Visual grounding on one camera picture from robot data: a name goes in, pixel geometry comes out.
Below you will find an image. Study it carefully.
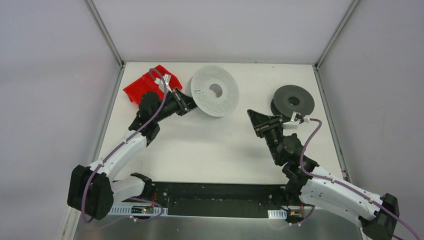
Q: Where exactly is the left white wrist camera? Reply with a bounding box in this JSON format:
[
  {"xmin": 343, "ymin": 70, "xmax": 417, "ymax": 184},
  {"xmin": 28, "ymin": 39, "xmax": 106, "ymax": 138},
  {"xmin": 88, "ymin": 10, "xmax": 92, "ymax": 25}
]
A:
[{"xmin": 155, "ymin": 73, "xmax": 172, "ymax": 93}]

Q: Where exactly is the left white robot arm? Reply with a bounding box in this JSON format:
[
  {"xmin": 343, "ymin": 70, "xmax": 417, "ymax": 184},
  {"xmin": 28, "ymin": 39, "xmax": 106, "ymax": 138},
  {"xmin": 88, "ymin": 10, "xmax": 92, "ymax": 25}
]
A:
[{"xmin": 67, "ymin": 88, "xmax": 197, "ymax": 220}]

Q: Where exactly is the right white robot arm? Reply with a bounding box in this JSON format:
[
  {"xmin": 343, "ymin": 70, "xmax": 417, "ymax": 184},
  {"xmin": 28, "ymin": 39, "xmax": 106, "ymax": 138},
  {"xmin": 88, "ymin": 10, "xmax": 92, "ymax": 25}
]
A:
[{"xmin": 247, "ymin": 109, "xmax": 400, "ymax": 240}]

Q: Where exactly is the right white cable duct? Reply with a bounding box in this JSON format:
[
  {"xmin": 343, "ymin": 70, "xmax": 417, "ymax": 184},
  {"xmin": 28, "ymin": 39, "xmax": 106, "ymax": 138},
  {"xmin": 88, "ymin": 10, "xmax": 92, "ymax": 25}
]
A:
[{"xmin": 267, "ymin": 209, "xmax": 287, "ymax": 220}]

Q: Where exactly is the red plastic bin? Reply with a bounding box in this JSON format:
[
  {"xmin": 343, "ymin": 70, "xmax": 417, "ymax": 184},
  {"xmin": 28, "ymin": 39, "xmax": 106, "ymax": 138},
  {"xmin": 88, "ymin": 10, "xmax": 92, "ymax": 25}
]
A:
[{"xmin": 123, "ymin": 64, "xmax": 183, "ymax": 105}]

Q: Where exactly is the white cable duct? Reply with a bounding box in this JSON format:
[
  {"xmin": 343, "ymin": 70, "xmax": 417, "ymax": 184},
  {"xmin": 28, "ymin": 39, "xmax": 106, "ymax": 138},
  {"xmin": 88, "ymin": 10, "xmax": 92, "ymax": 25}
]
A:
[
  {"xmin": 108, "ymin": 204, "xmax": 168, "ymax": 217},
  {"xmin": 267, "ymin": 209, "xmax": 287, "ymax": 220}
]

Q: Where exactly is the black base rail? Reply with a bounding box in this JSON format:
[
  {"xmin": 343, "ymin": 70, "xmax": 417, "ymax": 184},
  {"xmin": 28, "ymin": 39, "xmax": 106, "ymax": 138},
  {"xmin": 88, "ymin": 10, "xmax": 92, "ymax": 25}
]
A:
[{"xmin": 141, "ymin": 181, "xmax": 301, "ymax": 219}]

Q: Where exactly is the left white cable duct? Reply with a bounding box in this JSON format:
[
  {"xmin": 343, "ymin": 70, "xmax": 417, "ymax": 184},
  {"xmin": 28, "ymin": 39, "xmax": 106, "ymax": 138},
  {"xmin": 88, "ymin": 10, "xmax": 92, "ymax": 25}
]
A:
[{"xmin": 108, "ymin": 204, "xmax": 168, "ymax": 217}]

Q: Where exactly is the dark grey spool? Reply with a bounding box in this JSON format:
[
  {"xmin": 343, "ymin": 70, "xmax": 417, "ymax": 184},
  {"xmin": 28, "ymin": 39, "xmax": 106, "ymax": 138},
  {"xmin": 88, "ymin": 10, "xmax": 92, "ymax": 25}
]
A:
[{"xmin": 270, "ymin": 85, "xmax": 315, "ymax": 121}]

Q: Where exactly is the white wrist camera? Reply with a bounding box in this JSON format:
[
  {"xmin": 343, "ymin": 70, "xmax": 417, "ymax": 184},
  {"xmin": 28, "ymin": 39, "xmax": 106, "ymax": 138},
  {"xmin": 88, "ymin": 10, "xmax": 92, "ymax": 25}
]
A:
[
  {"xmin": 155, "ymin": 73, "xmax": 172, "ymax": 93},
  {"xmin": 282, "ymin": 111, "xmax": 311, "ymax": 130}
]

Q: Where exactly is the white perforated spool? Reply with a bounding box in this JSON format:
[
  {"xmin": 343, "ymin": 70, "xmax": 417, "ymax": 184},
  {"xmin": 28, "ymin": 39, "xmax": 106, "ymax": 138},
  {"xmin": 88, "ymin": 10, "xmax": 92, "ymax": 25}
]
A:
[{"xmin": 185, "ymin": 65, "xmax": 240, "ymax": 118}]

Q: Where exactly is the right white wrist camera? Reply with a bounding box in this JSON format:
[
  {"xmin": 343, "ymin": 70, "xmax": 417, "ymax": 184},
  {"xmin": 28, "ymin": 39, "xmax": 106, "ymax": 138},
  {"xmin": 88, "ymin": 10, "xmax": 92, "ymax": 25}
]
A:
[{"xmin": 282, "ymin": 111, "xmax": 311, "ymax": 130}]

